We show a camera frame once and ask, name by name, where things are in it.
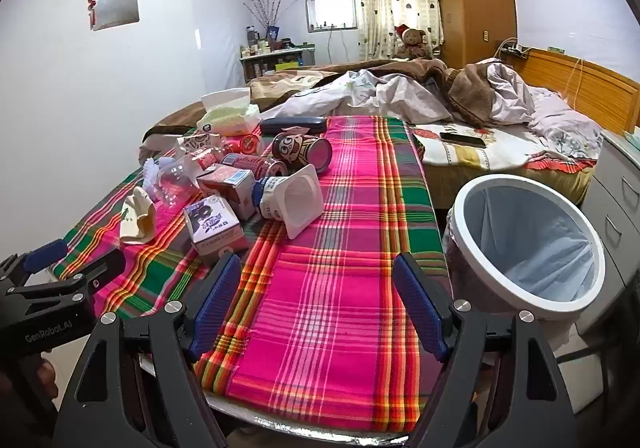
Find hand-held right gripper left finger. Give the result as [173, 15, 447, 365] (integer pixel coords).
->
[52, 252, 243, 448]

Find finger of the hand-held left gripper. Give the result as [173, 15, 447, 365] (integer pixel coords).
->
[10, 249, 126, 301]
[0, 239, 68, 286]

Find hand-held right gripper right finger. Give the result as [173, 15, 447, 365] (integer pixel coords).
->
[394, 252, 571, 448]

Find cream wrapper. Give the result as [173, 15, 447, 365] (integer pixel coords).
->
[119, 186, 157, 245]

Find purple white milk carton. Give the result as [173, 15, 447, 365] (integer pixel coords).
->
[183, 195, 249, 266]

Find white round trash bin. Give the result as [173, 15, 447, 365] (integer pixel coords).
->
[442, 174, 607, 324]

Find white foam net sleeve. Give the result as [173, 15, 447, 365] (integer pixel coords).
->
[142, 160, 163, 195]

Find red drink carton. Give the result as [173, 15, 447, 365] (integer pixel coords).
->
[197, 165, 257, 221]

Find clear plastic bottle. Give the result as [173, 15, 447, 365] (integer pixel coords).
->
[150, 148, 223, 209]

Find white yogurt cup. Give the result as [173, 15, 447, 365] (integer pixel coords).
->
[252, 164, 324, 239]

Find red drink can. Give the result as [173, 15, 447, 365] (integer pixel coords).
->
[220, 153, 290, 179]

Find brown cartoon can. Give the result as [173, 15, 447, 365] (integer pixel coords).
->
[271, 130, 333, 174]

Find person's left hand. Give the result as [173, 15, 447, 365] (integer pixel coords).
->
[30, 360, 58, 399]

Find plaid pink green tablecloth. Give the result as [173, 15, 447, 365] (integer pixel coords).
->
[50, 114, 453, 434]

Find pale blue bin liner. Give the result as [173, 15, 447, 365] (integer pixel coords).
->
[445, 178, 601, 309]

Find yellow floral bed sheet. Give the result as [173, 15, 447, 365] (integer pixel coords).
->
[410, 120, 598, 206]

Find crumpled snack wrapper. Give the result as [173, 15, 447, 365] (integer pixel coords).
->
[176, 133, 223, 156]

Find black smartphone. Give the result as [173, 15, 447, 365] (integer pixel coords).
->
[439, 131, 487, 149]

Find green tissue pack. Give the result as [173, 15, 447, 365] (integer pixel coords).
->
[196, 89, 262, 136]

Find black glasses case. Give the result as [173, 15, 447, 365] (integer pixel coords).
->
[260, 116, 327, 136]

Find white floral duvet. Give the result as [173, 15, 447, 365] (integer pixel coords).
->
[282, 63, 531, 125]

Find pink floral pillow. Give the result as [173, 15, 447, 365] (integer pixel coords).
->
[525, 85, 606, 161]

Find white nightstand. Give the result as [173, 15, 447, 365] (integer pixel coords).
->
[575, 130, 640, 344]

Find brown blanket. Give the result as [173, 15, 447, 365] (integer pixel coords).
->
[142, 55, 508, 141]

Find cluttered white shelf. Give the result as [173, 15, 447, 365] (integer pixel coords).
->
[239, 48, 317, 83]

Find brown teddy bear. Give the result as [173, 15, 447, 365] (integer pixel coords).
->
[394, 24, 433, 60]

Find power strip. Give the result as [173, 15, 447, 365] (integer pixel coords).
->
[500, 40, 531, 60]

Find wooden bed headboard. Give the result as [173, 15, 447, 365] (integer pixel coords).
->
[517, 47, 640, 134]

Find dried branches bouquet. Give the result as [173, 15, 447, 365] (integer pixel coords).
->
[243, 0, 298, 29]

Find small window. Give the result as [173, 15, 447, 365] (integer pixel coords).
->
[304, 0, 358, 32]

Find silver wall board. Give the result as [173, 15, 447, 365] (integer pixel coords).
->
[90, 0, 139, 31]

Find white cable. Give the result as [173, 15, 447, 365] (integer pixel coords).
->
[567, 57, 586, 104]

